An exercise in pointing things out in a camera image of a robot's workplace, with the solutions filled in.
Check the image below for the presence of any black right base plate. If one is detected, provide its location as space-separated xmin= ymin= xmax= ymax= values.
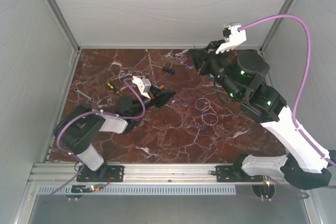
xmin=211 ymin=165 xmax=264 ymax=183

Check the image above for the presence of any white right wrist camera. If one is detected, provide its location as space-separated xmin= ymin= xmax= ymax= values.
xmin=216 ymin=23 xmax=247 ymax=54

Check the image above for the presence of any aluminium corner post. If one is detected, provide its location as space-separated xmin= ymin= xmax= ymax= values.
xmin=46 ymin=0 xmax=80 ymax=51
xmin=259 ymin=0 xmax=295 ymax=54

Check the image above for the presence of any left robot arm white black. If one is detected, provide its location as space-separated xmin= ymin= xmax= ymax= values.
xmin=53 ymin=87 xmax=176 ymax=182

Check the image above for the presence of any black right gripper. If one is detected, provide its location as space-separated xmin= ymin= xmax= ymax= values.
xmin=188 ymin=39 xmax=240 ymax=100

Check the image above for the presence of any small grey wrench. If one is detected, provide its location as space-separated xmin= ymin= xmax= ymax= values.
xmin=74 ymin=88 xmax=94 ymax=102

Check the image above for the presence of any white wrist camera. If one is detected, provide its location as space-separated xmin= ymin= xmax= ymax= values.
xmin=131 ymin=76 xmax=152 ymax=99
xmin=216 ymin=23 xmax=247 ymax=54

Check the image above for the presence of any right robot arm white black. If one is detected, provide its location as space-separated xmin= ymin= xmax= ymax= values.
xmin=188 ymin=41 xmax=335 ymax=190

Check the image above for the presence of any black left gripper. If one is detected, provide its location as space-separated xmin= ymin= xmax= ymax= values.
xmin=131 ymin=86 xmax=177 ymax=118

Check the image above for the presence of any grey slotted cable duct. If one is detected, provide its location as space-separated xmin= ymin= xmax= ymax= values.
xmin=37 ymin=184 xmax=236 ymax=196

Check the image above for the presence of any aluminium front rail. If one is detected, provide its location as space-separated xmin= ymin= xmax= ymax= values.
xmin=28 ymin=162 xmax=313 ymax=186

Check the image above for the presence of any yellow black small tool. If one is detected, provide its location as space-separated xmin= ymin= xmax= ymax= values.
xmin=107 ymin=82 xmax=121 ymax=96

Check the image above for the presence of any small black screwdriver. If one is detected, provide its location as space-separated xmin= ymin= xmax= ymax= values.
xmin=152 ymin=65 xmax=175 ymax=73

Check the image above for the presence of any aluminium corner post right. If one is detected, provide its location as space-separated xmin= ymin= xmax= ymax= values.
xmin=259 ymin=0 xmax=295 ymax=54

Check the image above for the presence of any aluminium corner post left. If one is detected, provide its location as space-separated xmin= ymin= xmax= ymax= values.
xmin=46 ymin=0 xmax=80 ymax=51

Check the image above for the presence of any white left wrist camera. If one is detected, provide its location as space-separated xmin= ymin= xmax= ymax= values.
xmin=131 ymin=76 xmax=152 ymax=99

